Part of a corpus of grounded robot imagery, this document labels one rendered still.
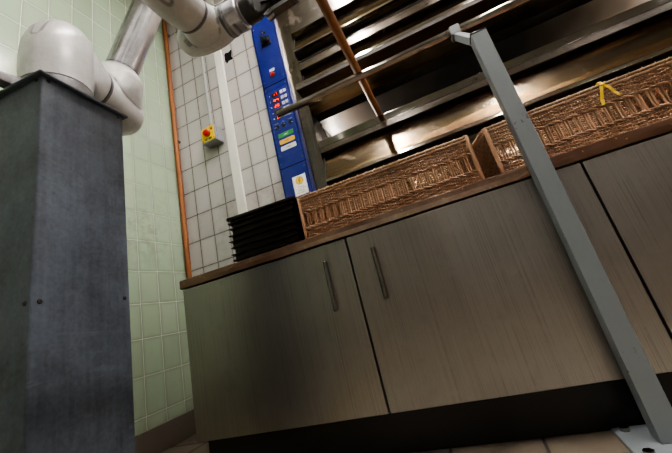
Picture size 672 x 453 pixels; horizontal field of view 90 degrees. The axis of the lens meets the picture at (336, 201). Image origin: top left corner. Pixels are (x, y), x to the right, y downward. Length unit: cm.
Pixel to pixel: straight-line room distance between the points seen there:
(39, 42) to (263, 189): 104
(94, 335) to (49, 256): 18
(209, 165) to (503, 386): 173
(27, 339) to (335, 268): 64
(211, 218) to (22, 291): 125
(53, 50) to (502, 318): 126
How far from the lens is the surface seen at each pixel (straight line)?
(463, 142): 102
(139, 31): 145
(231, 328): 114
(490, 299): 89
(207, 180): 205
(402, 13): 194
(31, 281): 82
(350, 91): 177
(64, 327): 84
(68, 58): 114
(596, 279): 87
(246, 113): 204
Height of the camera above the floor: 36
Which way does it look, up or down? 18 degrees up
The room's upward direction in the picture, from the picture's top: 14 degrees counter-clockwise
